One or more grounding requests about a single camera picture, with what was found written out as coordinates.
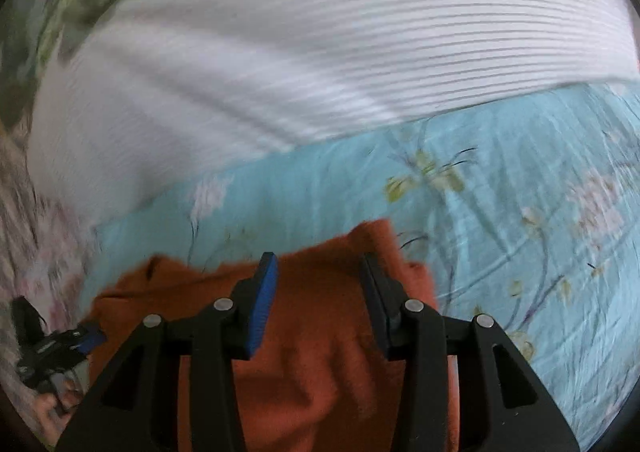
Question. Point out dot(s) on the orange towel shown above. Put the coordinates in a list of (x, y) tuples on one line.
[(319, 382)]

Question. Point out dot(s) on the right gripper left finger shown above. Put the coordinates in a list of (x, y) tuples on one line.
[(133, 404)]

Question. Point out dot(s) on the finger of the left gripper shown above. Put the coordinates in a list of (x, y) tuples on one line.
[(88, 337)]

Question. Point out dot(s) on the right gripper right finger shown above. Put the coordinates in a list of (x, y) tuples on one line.
[(503, 404)]

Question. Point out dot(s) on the person's left hand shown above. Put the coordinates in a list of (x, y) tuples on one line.
[(54, 412)]

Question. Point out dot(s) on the light blue floral bedsheet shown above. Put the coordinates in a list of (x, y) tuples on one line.
[(526, 209)]

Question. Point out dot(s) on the pink floral pillow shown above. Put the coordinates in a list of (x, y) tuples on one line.
[(45, 249)]

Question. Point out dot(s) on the white striped duvet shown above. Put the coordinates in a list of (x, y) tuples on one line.
[(162, 90)]

